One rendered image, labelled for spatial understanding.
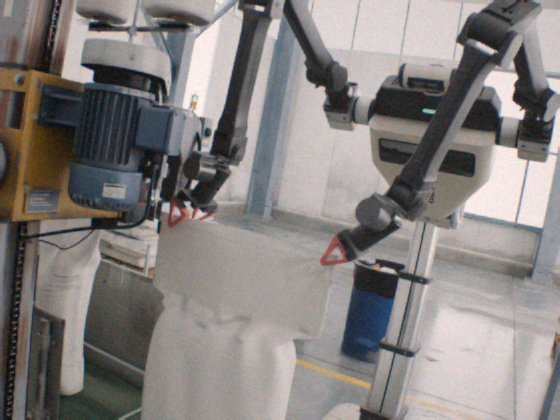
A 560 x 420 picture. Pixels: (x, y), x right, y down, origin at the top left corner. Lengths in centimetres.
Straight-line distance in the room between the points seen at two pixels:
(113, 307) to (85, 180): 106
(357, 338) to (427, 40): 712
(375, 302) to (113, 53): 266
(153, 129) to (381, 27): 909
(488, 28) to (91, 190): 81
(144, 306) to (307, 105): 844
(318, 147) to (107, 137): 891
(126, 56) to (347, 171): 871
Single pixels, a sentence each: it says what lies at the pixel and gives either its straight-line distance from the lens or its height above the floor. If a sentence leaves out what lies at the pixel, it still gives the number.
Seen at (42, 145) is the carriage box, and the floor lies 119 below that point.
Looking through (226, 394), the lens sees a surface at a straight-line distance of 125.
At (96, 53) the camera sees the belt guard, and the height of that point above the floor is 139.
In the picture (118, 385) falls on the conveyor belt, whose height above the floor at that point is 38.
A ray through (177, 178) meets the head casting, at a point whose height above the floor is 114.
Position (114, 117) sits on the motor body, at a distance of 100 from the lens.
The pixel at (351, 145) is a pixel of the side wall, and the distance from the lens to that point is 959.
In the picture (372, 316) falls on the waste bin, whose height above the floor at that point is 33.
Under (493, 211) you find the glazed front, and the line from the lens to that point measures 906.
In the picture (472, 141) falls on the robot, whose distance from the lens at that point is 144.
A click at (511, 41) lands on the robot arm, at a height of 153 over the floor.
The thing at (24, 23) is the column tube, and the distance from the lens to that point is 115.
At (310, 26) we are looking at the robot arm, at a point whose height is 160.
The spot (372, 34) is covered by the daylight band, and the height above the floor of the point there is 395.
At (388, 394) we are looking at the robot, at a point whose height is 52.
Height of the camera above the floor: 125
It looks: 5 degrees down
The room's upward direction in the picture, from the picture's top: 10 degrees clockwise
